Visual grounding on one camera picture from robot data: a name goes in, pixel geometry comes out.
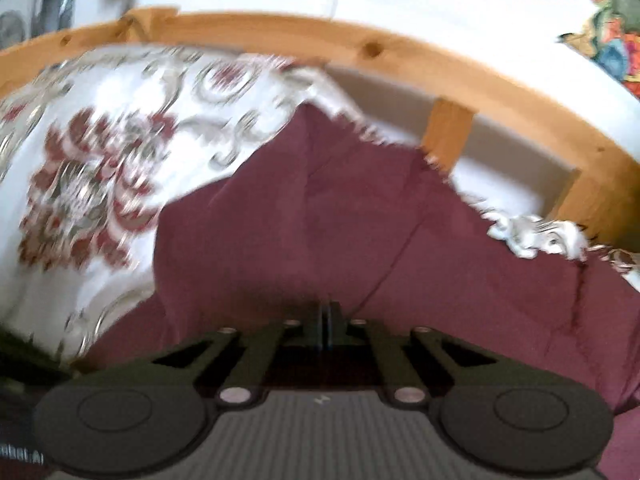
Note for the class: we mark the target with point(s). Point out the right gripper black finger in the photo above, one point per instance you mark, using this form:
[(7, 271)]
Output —
[(370, 351), (279, 356)]

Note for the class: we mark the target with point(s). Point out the maroon cloth garment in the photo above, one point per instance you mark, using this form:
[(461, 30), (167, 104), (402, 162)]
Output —
[(318, 214)]

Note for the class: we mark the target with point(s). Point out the white floral bedspread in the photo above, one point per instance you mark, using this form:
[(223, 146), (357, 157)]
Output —
[(94, 149)]

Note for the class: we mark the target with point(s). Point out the wooden bed frame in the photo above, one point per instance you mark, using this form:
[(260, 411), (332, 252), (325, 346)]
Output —
[(602, 194)]

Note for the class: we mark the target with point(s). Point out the colourful floral wall cloth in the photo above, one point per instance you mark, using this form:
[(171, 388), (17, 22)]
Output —
[(610, 39)]

